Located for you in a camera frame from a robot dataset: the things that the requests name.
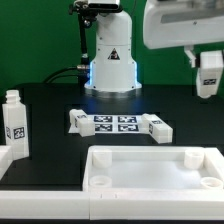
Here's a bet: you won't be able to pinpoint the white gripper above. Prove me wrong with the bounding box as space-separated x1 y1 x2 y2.
143 0 224 68

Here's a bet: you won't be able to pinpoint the white desk top tray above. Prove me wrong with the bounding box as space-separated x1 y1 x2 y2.
82 145 224 192

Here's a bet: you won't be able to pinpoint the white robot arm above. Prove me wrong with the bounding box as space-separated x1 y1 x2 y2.
85 0 224 97

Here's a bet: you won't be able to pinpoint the paper sheet with markers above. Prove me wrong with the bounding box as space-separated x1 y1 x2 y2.
88 115 143 134

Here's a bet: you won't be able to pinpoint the white front fence bar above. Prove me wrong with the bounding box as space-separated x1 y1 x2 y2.
0 190 224 220

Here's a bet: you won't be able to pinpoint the white left fence block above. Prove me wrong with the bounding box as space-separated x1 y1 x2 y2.
0 146 13 180

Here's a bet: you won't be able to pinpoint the black cables at base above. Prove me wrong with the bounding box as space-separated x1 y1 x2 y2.
43 66 84 84

